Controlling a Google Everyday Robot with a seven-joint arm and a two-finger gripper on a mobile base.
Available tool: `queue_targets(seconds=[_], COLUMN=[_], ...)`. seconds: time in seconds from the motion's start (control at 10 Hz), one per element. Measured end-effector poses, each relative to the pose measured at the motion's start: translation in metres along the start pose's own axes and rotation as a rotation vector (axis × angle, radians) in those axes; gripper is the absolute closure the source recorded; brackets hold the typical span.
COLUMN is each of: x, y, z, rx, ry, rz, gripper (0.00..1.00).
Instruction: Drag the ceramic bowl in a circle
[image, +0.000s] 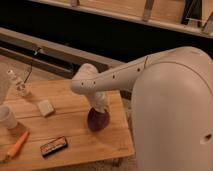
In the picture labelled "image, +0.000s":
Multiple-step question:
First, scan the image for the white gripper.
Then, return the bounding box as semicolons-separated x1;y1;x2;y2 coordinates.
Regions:
86;92;110;114

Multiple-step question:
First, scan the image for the purple ceramic bowl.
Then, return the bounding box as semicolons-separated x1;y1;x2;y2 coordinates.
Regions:
87;109;110;132

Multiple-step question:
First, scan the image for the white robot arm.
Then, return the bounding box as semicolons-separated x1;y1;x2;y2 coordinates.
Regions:
71;46;213;171

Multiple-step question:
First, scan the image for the black candy bar box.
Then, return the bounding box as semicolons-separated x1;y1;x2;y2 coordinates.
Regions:
40;137;68;157

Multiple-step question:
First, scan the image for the white sponge block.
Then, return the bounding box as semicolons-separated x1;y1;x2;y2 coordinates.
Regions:
37;100;54;117

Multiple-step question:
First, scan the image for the clear plastic bottle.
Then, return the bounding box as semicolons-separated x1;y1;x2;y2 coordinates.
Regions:
7;70;29;97

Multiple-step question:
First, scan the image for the white paper cup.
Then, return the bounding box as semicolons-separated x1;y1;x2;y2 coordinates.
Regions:
0;106;18;129

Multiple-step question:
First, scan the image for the orange marker pen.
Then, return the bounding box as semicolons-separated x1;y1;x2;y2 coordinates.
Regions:
1;130;30;163

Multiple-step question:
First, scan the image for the black cable on wall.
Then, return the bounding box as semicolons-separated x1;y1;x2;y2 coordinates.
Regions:
23;47;44;84

